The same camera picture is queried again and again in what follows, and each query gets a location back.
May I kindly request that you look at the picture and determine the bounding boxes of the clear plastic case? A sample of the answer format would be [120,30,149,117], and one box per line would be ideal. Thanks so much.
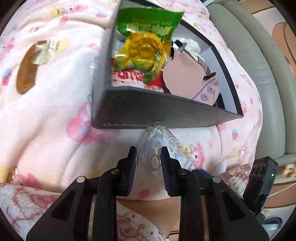
[136,122,199,183]

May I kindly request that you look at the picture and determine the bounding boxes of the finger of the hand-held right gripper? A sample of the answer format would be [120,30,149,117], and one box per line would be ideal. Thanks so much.
[192,169,213,179]

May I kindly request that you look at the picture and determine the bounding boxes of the pink printed pajamas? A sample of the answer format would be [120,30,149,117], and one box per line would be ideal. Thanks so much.
[0,162,255,241]

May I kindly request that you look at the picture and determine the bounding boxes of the round brown wall panel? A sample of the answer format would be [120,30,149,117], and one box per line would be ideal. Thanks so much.
[270,14,296,77]

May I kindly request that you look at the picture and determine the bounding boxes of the person's legs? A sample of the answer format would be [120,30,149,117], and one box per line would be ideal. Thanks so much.
[117,198,182,234]

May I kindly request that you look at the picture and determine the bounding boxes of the white cable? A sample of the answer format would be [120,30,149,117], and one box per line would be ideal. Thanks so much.
[269,185,296,196]

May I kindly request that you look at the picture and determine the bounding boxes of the black cardboard box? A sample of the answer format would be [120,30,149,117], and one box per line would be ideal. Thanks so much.
[91,0,244,129]

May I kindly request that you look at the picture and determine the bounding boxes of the brown wooden comb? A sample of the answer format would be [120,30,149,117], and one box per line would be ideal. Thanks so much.
[16,40,50,95]

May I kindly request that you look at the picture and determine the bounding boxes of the pink cardboard packet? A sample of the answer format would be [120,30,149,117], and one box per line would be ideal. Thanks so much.
[162,47,220,105]

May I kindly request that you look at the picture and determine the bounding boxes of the pale yellow wrapper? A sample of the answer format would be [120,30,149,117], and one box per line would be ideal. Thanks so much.
[32,39,58,65]

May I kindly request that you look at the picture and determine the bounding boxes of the green and yellow snack packet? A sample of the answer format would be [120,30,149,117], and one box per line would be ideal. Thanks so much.
[111,7,185,85]

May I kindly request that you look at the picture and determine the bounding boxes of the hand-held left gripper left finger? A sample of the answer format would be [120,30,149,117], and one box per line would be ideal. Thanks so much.
[26,146,137,241]

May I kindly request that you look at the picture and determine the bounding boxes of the glass side table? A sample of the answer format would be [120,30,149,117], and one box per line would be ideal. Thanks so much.
[262,214,284,232]

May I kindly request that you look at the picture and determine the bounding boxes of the black cosmetic bottle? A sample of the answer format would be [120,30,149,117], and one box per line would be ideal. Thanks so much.
[173,39,188,52]

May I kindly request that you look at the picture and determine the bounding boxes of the grey padded headboard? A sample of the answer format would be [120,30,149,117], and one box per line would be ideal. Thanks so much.
[206,0,294,166]

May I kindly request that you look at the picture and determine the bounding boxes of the pink printed blanket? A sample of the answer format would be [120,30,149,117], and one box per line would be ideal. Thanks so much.
[0,0,264,200]

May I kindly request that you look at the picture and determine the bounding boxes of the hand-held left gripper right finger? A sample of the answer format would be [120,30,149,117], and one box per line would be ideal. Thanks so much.
[160,146,270,241]

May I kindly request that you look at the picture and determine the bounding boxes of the white fluffy item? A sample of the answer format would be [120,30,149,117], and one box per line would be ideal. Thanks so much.
[172,37,201,56]

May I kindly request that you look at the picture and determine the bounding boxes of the red snack packet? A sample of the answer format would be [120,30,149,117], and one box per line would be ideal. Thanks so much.
[111,67,167,93]

